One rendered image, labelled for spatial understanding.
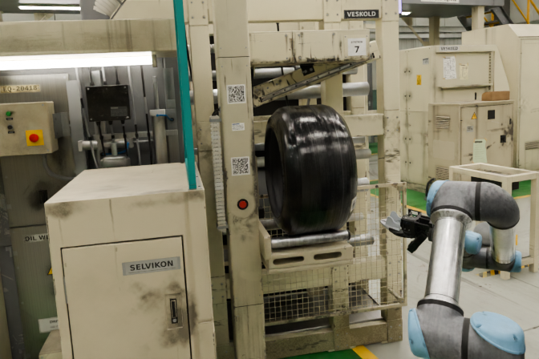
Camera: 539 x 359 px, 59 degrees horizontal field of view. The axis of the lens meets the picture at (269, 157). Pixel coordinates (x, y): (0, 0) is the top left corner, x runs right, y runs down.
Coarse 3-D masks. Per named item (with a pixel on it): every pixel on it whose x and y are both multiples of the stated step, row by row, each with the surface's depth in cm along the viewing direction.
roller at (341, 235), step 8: (320, 232) 197; (328, 232) 197; (336, 232) 197; (344, 232) 197; (272, 240) 192; (280, 240) 192; (288, 240) 193; (296, 240) 193; (304, 240) 194; (312, 240) 194; (320, 240) 195; (328, 240) 196; (336, 240) 197; (272, 248) 193
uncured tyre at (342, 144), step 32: (288, 128) 185; (320, 128) 185; (288, 160) 181; (320, 160) 179; (352, 160) 183; (288, 192) 182; (320, 192) 180; (352, 192) 184; (288, 224) 191; (320, 224) 190
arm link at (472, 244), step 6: (468, 234) 162; (474, 234) 162; (468, 240) 161; (474, 240) 160; (480, 240) 162; (468, 246) 161; (474, 246) 160; (480, 246) 164; (468, 252) 162; (474, 252) 161
